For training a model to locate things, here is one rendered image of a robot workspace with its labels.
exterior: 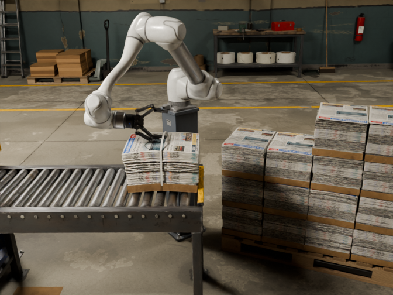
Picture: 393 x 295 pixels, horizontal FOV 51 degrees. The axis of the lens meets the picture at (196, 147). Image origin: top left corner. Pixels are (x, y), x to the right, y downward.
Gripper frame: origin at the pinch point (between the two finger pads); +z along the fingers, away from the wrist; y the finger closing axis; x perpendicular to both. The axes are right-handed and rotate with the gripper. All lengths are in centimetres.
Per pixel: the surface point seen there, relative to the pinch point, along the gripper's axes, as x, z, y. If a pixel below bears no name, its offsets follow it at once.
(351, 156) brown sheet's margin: -20, 108, 17
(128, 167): 14.3, -15.9, 19.5
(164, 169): 14.1, 2.1, 19.3
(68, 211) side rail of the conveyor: 32, -41, 37
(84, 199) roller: 21, -37, 37
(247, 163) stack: -41, 51, 37
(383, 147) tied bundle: -14, 122, 8
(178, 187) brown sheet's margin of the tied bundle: 14.4, 9.5, 28.5
